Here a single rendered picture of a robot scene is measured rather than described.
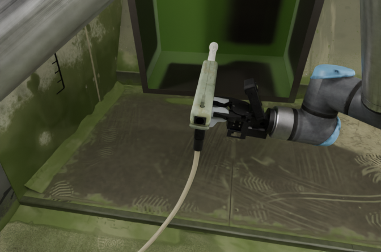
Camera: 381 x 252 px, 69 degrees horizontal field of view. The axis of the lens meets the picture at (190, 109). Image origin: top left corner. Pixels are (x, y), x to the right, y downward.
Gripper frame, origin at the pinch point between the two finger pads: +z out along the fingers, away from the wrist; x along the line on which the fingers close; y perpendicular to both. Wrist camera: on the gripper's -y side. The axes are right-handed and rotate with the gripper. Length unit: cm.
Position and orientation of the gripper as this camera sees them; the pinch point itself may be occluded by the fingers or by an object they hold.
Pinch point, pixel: (200, 102)
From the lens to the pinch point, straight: 75.7
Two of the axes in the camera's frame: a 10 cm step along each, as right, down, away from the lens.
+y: -1.2, 8.2, 5.6
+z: -9.9, -1.6, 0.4
